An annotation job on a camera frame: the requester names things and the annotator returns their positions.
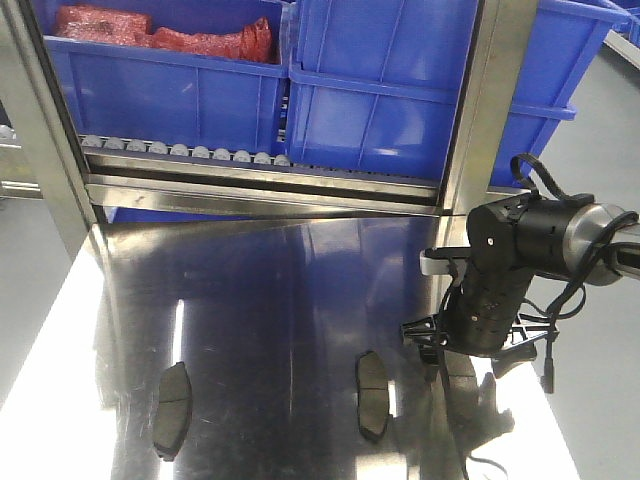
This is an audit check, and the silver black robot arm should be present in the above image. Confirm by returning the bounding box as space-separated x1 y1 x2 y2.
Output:
401 194 639 391

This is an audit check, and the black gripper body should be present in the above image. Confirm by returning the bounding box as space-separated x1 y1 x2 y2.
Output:
443 272 534 357

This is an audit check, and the right blue plastic bin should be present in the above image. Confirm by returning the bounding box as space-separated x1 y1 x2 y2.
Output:
285 1 628 187

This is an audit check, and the red plastic bag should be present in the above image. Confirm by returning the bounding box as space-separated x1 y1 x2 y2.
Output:
53 4 152 47
149 17 273 63

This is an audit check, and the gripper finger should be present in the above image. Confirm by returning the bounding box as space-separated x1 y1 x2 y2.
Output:
400 315 443 380
491 347 536 379

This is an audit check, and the grey brake pad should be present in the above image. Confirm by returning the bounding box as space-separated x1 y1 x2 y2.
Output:
355 350 390 443
445 352 479 429
152 362 193 462

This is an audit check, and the blue plastic bin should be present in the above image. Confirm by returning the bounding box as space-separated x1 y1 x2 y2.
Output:
32 1 294 154
285 1 628 187

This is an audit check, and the red plastic bag left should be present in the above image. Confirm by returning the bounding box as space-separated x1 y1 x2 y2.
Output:
53 4 152 47

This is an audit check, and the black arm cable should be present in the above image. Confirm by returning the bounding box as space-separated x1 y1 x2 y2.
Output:
434 153 640 480

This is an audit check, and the steel roller rack frame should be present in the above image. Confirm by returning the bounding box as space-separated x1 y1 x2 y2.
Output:
1 1 538 255

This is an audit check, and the left blue plastic bin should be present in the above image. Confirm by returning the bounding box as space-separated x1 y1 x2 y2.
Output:
32 1 294 154

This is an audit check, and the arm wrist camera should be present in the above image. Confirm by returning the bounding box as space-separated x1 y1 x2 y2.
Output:
419 247 471 276

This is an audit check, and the red plastic bag right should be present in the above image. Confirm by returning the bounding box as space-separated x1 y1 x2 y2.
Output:
149 17 273 63

